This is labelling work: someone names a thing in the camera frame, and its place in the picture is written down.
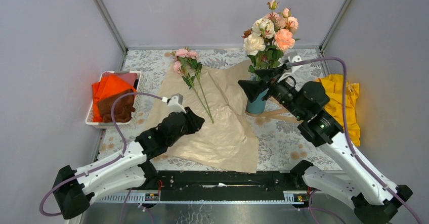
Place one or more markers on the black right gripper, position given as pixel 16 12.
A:
pixel 253 88

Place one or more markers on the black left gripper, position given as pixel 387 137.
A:
pixel 195 122

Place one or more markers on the cream rose stem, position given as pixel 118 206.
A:
pixel 259 46

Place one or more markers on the peach kraft wrapping paper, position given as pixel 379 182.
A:
pixel 226 139

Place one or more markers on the pink bud rose stem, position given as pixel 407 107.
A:
pixel 286 26

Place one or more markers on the brown paper ribbon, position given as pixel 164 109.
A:
pixel 278 114

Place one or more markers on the peach rose stem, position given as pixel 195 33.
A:
pixel 272 15

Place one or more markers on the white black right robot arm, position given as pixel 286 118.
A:
pixel 369 193

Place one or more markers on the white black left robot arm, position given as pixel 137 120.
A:
pixel 77 189

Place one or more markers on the teal cylindrical vase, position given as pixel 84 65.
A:
pixel 257 106

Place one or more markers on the floral patterned table mat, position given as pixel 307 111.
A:
pixel 281 146

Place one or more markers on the yellow crumpled cloth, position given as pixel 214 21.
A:
pixel 333 85

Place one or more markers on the brown cloth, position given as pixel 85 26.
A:
pixel 123 109

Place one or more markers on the pink cloth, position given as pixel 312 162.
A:
pixel 130 78

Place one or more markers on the white plastic basket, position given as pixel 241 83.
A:
pixel 132 123

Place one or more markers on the orange cloth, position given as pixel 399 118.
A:
pixel 106 87

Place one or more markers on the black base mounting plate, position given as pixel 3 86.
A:
pixel 225 185

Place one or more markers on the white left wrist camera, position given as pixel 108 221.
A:
pixel 174 103

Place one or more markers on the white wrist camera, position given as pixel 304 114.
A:
pixel 174 103
pixel 290 65

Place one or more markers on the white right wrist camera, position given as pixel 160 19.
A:
pixel 290 65

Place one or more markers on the aluminium frame rail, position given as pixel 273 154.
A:
pixel 111 25

